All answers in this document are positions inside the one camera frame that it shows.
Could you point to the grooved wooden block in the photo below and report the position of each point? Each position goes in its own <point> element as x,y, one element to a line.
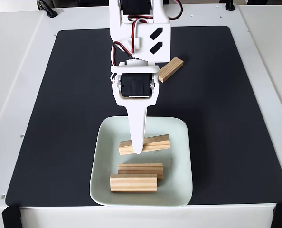
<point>157,142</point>
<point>173,67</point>
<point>141,168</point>

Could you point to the smooth wooden block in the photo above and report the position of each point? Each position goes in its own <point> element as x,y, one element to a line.
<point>134,183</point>

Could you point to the pale green square plate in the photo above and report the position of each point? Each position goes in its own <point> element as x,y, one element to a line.
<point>141,198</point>

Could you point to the black table mat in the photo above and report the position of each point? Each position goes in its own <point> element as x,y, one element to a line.
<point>60,142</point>

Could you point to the black table clamp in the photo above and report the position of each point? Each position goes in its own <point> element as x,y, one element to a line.
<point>230,6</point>
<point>47,9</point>

